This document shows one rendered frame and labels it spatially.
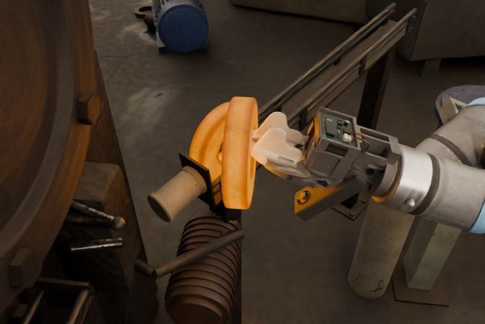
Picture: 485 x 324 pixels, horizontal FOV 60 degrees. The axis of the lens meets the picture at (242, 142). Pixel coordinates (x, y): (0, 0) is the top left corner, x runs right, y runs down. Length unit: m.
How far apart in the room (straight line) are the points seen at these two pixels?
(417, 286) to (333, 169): 0.97
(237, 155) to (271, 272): 0.97
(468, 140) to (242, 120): 0.39
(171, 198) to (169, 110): 1.42
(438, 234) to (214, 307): 0.71
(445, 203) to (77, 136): 0.47
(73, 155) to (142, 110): 1.82
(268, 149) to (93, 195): 0.24
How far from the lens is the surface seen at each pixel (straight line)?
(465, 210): 0.64
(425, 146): 0.77
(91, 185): 0.62
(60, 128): 0.33
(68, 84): 0.33
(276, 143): 0.56
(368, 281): 1.38
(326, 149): 0.56
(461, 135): 0.78
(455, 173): 0.63
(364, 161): 0.59
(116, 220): 0.42
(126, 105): 2.21
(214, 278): 0.82
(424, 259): 1.39
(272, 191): 1.69
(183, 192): 0.74
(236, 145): 0.52
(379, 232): 1.21
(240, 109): 0.55
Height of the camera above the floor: 1.22
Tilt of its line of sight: 40 degrees down
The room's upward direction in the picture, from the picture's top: straight up
